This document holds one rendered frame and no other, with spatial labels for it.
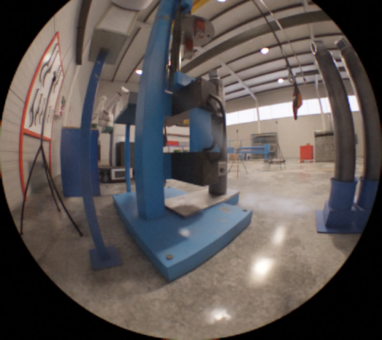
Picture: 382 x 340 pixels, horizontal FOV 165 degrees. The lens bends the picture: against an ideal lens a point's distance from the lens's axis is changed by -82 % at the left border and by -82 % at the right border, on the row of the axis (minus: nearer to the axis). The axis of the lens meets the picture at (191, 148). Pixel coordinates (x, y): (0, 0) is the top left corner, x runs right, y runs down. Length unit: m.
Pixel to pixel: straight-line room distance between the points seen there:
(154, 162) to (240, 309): 0.95
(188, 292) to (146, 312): 0.21
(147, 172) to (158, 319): 0.82
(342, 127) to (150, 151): 1.44
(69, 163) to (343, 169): 2.80
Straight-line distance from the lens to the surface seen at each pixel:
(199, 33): 1.64
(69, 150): 1.99
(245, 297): 0.69
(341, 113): 1.25
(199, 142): 0.78
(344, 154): 1.22
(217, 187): 1.43
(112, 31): 0.78
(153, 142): 0.91
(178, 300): 0.67
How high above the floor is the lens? 0.60
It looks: 2 degrees up
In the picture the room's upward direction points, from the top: straight up
